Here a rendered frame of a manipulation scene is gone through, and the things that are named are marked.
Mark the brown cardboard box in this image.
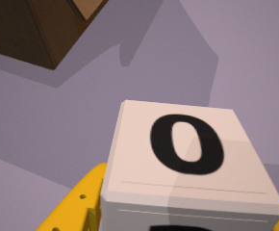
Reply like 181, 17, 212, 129
0, 0, 109, 70

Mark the beige cube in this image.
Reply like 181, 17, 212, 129
100, 100, 279, 231

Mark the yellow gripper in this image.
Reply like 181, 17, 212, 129
36, 163, 107, 231

